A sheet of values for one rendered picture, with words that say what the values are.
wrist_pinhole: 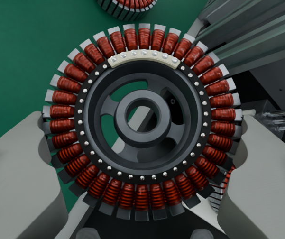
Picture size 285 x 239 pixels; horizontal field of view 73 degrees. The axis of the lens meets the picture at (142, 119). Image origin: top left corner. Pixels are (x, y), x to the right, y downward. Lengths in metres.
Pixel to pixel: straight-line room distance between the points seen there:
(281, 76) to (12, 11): 0.49
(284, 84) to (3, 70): 0.51
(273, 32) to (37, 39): 0.28
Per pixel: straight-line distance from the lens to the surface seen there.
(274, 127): 0.44
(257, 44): 0.24
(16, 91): 0.29
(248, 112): 0.41
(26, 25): 0.32
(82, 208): 0.31
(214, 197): 0.36
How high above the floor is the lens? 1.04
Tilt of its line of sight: 63 degrees down
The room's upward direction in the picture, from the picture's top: 81 degrees clockwise
